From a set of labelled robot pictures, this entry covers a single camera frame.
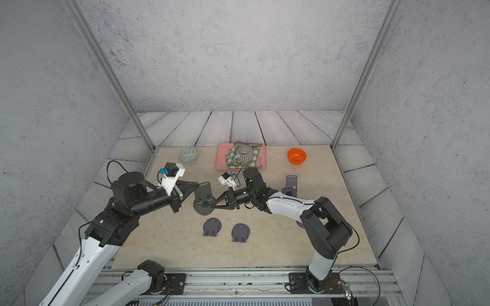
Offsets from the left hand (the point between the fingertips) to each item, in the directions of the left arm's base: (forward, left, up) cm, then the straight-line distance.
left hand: (198, 185), depth 62 cm
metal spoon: (+36, -23, -34) cm, 55 cm away
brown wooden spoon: (+53, -19, -33) cm, 65 cm away
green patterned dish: (+43, +19, -32) cm, 57 cm away
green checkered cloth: (+36, -7, -32) cm, 49 cm away
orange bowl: (+40, -45, -30) cm, 67 cm away
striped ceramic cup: (+38, -15, -26) cm, 49 cm away
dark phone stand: (-1, -1, -7) cm, 7 cm away
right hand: (-2, -3, -13) cm, 14 cm away
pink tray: (+41, 0, -33) cm, 53 cm away
